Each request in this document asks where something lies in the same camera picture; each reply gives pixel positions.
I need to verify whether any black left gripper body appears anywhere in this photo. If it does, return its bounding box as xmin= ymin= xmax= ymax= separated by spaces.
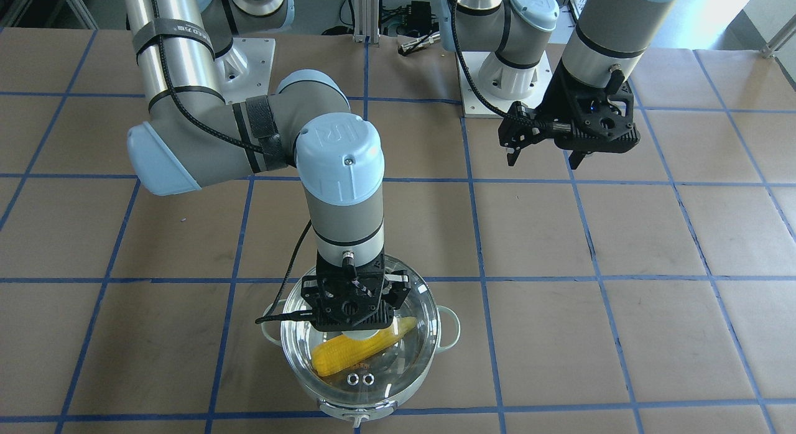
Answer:
xmin=497 ymin=61 xmax=640 ymax=154

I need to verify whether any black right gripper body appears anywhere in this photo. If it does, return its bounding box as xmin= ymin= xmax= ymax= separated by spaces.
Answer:
xmin=301 ymin=252 xmax=410 ymax=332

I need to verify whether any yellow corn cob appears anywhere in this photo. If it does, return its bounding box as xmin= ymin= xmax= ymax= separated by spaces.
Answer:
xmin=311 ymin=316 xmax=418 ymax=377

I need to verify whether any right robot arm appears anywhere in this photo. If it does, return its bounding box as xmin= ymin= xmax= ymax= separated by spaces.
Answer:
xmin=125 ymin=0 xmax=410 ymax=332

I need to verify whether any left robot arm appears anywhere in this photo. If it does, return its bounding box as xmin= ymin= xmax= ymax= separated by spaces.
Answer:
xmin=440 ymin=0 xmax=677 ymax=169

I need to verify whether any pale green cooking pot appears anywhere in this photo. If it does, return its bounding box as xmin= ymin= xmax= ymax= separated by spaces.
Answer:
xmin=261 ymin=305 xmax=461 ymax=428

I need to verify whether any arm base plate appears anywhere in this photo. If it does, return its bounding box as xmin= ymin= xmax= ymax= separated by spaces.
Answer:
xmin=463 ymin=52 xmax=553 ymax=112
xmin=215 ymin=37 xmax=276 ymax=96

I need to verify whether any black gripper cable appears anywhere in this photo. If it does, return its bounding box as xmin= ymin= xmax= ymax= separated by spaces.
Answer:
xmin=450 ymin=0 xmax=520 ymax=121

